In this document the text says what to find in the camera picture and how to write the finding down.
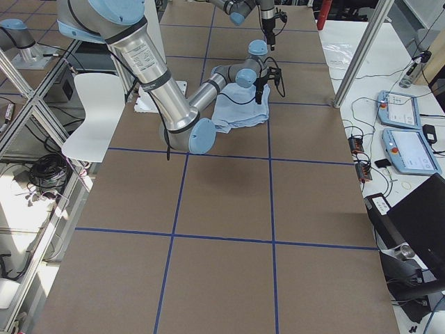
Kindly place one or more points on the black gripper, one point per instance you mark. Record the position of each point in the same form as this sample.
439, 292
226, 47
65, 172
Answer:
259, 84
268, 25

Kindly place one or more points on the light blue button-up shirt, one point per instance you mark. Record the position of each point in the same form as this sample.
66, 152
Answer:
235, 107

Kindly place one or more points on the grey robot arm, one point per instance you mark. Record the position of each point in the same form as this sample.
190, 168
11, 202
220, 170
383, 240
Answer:
238, 11
123, 25

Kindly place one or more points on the red fire extinguisher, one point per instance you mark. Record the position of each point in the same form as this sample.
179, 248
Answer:
323, 14

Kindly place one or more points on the orange black electronics box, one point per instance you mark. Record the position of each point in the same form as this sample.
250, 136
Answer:
356, 144
363, 171

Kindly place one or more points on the upper blue teach pendant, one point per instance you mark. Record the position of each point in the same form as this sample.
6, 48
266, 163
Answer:
398, 110

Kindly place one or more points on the blue teach pendant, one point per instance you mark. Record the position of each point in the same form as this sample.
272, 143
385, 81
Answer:
409, 152
398, 110

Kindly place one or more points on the white plastic chair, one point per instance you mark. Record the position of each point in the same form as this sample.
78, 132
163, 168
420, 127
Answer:
102, 97

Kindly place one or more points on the lower blue teach pendant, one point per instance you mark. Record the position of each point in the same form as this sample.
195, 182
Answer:
409, 152

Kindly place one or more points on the black laptop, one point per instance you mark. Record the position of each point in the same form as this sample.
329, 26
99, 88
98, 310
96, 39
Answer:
413, 234

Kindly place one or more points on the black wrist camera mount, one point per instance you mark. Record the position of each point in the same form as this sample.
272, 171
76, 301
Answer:
274, 74
281, 15

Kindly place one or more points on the grey aluminium frame post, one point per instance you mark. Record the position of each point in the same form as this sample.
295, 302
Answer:
372, 29

